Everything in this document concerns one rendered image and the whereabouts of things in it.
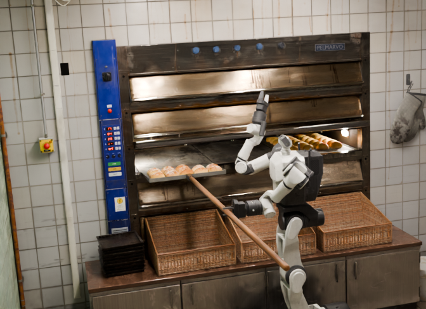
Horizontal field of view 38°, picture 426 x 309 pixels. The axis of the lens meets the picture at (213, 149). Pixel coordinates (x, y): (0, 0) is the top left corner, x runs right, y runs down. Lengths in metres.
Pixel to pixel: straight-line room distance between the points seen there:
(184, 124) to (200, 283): 1.15
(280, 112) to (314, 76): 0.38
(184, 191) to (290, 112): 1.00
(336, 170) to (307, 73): 0.81
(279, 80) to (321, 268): 1.41
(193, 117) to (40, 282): 1.62
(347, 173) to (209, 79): 1.35
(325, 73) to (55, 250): 2.40
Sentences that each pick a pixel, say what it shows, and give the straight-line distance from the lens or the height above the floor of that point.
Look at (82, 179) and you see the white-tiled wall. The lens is 4.52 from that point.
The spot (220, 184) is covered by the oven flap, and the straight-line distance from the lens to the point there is 4.70.
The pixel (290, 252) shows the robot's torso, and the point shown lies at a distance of 3.99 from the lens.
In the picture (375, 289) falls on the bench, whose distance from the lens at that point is 4.80.
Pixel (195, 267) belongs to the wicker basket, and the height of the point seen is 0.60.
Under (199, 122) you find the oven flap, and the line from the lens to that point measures 4.56.
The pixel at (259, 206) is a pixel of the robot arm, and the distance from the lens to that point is 3.46.
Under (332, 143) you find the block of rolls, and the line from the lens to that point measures 5.14.
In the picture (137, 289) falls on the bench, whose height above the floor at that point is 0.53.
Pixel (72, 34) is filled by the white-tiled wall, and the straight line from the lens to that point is 4.41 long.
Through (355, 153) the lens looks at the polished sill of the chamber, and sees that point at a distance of 5.03.
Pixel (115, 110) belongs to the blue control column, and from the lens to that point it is 4.42.
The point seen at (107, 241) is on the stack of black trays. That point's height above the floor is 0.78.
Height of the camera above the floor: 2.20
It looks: 11 degrees down
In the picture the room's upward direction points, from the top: 3 degrees counter-clockwise
